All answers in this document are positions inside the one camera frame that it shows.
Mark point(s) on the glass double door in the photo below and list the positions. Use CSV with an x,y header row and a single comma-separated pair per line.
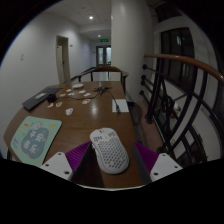
x,y
103,55

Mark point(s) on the open side door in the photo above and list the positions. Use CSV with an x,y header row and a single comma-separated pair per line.
x,y
62,60

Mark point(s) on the small black round device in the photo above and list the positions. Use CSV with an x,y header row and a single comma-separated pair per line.
x,y
51,97

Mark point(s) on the brown wooden chair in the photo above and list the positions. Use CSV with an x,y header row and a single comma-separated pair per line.
x,y
107,69

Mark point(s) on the small white box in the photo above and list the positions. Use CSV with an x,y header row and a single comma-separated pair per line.
x,y
77,86

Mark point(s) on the white and red sticker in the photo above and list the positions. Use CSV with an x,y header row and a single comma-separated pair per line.
x,y
86,101

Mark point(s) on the round ceiling light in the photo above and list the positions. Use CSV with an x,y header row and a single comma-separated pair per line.
x,y
99,35
91,17

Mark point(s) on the green exit sign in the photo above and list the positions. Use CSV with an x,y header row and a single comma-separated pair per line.
x,y
105,40

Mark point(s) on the dark closed laptop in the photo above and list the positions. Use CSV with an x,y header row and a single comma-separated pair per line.
x,y
40,96

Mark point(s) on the green printed mouse pad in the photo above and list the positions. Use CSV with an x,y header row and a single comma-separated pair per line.
x,y
35,138

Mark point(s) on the black railing with wooden handrail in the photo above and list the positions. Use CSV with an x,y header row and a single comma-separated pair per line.
x,y
186,100

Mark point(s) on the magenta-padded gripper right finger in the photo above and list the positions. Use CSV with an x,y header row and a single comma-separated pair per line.
x,y
165,166

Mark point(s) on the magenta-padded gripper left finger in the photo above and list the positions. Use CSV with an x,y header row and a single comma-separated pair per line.
x,y
60,163

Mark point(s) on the white perforated computer mouse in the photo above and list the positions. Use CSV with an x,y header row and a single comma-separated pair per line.
x,y
110,150

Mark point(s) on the dark framed window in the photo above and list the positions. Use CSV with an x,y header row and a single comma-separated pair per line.
x,y
176,50

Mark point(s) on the small beige sticker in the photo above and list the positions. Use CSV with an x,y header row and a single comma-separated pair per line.
x,y
59,104
50,105

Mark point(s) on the small white sticker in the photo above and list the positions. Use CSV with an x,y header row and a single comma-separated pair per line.
x,y
71,94
69,90
82,91
87,94
62,95

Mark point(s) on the white cartoon sticker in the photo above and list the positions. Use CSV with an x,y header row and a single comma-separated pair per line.
x,y
69,111

